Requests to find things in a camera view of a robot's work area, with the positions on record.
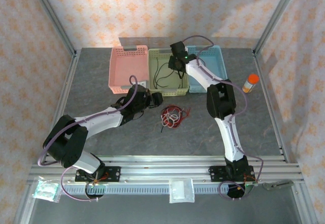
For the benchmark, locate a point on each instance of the aluminium mounting rail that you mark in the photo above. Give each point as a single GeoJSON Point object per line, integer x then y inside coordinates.
{"type": "Point", "coordinates": [165, 170]}

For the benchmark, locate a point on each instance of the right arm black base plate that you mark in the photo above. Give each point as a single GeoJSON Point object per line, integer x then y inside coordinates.
{"type": "Point", "coordinates": [215, 174]}

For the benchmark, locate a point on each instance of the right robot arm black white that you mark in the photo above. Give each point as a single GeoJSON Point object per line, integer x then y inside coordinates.
{"type": "Point", "coordinates": [231, 137]}

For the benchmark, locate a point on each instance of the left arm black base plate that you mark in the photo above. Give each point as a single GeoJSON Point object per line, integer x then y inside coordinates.
{"type": "Point", "coordinates": [114, 174]}

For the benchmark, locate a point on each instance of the green plastic basket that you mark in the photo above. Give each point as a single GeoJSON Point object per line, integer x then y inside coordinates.
{"type": "Point", "coordinates": [165, 92]}

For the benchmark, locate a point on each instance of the clear bag with white pad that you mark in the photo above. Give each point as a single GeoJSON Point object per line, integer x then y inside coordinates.
{"type": "Point", "coordinates": [177, 191]}

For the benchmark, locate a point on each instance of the orange capped bottle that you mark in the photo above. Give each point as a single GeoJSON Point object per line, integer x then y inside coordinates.
{"type": "Point", "coordinates": [250, 83]}

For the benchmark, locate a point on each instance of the pink plastic basket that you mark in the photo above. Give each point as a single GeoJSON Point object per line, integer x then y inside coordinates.
{"type": "Point", "coordinates": [127, 69]}

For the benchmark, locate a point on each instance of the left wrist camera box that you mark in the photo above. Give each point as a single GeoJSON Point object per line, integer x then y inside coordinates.
{"type": "Point", "coordinates": [142, 84]}

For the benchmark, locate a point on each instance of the clear bag with green contents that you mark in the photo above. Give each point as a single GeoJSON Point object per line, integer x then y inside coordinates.
{"type": "Point", "coordinates": [45, 191]}

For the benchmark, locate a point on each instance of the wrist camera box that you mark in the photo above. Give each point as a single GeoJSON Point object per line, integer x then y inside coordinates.
{"type": "Point", "coordinates": [178, 48]}
{"type": "Point", "coordinates": [142, 84]}

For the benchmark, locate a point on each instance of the aluminium frame post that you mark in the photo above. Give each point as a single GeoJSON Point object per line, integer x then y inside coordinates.
{"type": "Point", "coordinates": [51, 13]}
{"type": "Point", "coordinates": [277, 14]}

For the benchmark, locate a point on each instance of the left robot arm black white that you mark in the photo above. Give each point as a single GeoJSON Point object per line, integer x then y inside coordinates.
{"type": "Point", "coordinates": [101, 121]}

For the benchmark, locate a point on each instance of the blue plastic basket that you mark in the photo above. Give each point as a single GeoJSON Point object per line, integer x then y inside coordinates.
{"type": "Point", "coordinates": [218, 64]}

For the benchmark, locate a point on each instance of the aluminium table side rail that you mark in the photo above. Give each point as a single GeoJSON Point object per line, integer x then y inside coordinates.
{"type": "Point", "coordinates": [264, 76]}
{"type": "Point", "coordinates": [67, 81]}

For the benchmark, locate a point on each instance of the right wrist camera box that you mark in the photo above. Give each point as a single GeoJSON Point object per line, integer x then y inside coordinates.
{"type": "Point", "coordinates": [178, 48]}

